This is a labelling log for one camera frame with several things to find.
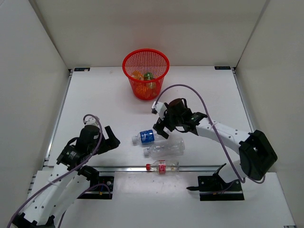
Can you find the clear bottle red label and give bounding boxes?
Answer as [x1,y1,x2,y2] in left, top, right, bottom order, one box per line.
[146,160,179,175]

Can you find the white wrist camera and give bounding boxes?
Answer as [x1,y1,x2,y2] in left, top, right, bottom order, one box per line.
[152,101,167,120]
[83,116,99,127]

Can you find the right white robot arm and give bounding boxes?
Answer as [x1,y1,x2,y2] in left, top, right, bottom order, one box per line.
[152,98,277,192]

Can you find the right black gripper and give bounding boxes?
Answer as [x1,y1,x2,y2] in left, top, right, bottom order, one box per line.
[154,104,183,138]

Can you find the red mesh plastic bin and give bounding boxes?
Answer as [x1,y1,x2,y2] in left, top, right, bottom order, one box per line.
[122,48,170,100]

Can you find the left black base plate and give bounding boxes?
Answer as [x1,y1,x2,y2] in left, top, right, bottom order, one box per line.
[78,172,114,200]

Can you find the clear plastic bottle white cap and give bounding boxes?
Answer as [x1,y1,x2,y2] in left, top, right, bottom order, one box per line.
[143,137,185,158]

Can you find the blue label clear bottle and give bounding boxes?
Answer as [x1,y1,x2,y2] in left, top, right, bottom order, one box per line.
[132,130,160,145]

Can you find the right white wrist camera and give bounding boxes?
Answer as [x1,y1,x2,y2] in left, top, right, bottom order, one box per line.
[152,101,167,120]

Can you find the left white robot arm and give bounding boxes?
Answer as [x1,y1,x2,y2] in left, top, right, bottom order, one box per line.
[9,125,120,228]

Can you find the aluminium table rail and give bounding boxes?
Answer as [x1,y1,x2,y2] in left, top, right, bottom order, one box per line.
[44,165,269,173]

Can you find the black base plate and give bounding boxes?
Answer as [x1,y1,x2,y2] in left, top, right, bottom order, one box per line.
[78,172,114,200]
[186,176,245,201]

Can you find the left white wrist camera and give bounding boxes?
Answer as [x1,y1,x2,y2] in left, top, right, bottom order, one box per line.
[83,116,99,127]

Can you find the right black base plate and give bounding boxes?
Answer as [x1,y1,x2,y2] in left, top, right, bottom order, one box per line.
[186,176,245,201]

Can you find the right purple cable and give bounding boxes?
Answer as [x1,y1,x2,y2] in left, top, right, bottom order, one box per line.
[156,84,266,190]

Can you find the green plastic bottle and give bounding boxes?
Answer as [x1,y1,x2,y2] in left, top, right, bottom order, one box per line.
[143,72,154,81]

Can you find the purple cable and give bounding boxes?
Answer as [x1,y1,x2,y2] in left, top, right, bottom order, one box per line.
[6,114,112,228]
[156,84,266,190]

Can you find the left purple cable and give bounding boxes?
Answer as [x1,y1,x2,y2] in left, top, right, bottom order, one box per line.
[6,114,112,228]

